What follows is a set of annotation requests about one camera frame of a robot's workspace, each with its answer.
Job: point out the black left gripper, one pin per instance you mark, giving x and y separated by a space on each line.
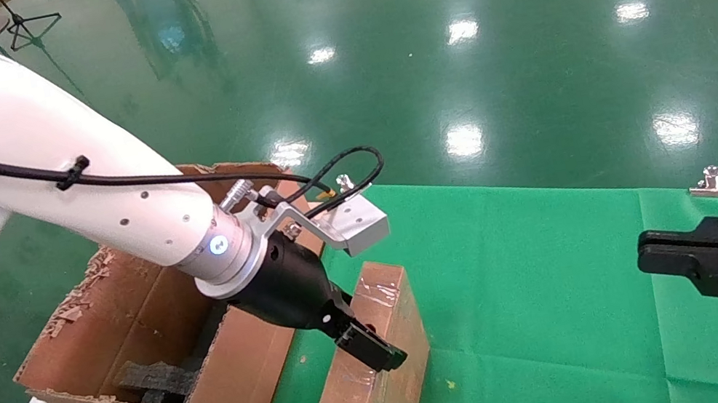
286 288

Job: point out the large open cardboard carton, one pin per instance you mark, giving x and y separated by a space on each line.
248 369

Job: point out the yellow star sticker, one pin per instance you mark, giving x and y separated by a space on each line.
449 384

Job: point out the silver metal clip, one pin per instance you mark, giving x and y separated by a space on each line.
716 186
344 180

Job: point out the green table cloth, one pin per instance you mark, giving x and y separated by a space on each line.
533 311

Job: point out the black foam block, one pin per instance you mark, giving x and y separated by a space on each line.
154 381

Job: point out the black tripod stand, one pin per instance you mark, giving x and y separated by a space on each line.
21 21

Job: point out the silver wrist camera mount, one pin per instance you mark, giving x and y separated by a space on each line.
356 228

